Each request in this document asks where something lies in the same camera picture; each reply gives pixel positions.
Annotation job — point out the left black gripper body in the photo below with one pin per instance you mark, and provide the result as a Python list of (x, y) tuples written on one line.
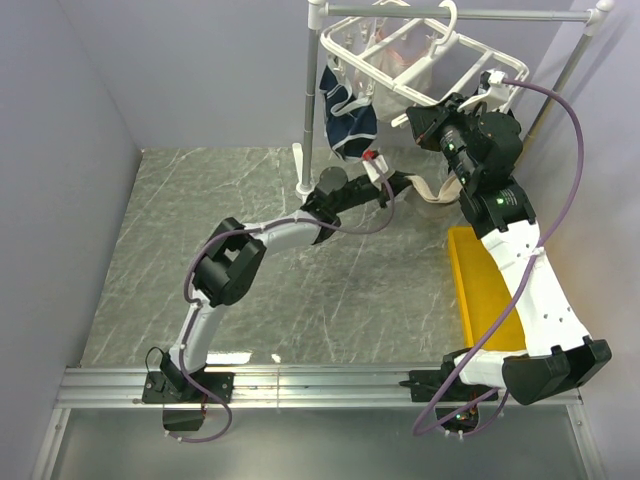
[(361, 195)]

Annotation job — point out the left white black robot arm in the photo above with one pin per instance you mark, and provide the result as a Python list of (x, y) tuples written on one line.
[(224, 270)]

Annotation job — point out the aluminium mounting rail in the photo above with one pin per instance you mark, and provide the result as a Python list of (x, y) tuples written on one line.
[(306, 422)]

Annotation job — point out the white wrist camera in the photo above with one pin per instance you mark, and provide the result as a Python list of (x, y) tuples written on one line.
[(376, 167), (493, 94)]

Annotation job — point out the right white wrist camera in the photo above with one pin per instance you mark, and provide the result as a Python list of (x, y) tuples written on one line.
[(493, 94)]

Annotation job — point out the black underwear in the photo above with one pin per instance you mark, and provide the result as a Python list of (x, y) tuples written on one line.
[(510, 112)]

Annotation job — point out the grey white drying rack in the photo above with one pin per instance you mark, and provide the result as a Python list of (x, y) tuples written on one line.
[(325, 18)]

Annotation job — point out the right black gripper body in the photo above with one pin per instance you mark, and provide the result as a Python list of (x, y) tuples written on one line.
[(456, 134)]

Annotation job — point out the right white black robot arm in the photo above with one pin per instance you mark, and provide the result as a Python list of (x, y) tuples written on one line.
[(559, 353)]

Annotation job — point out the yellow plastic tray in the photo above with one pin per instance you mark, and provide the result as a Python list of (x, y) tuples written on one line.
[(480, 289)]

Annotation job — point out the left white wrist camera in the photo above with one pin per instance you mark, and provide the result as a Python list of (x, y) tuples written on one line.
[(376, 167)]

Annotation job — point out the white clip hanger frame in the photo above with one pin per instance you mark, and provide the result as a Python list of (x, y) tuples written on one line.
[(398, 63)]

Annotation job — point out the navy blue underwear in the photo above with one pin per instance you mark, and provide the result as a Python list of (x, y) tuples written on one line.
[(350, 120)]

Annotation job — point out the grey underwear beige waistband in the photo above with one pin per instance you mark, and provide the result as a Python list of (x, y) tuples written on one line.
[(429, 203)]

